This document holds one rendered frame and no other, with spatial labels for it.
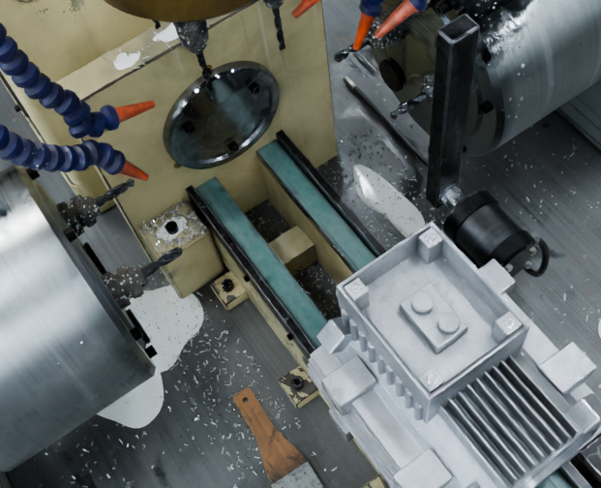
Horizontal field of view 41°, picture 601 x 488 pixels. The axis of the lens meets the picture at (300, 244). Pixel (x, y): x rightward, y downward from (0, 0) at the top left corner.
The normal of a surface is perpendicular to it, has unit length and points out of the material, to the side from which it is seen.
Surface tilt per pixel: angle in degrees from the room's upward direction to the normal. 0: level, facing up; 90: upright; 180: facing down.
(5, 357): 47
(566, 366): 0
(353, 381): 0
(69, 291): 36
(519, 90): 69
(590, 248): 0
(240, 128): 90
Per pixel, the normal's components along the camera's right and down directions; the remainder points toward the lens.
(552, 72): 0.51, 0.53
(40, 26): 0.56, 0.70
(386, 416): -0.10, -0.47
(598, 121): -0.82, 0.54
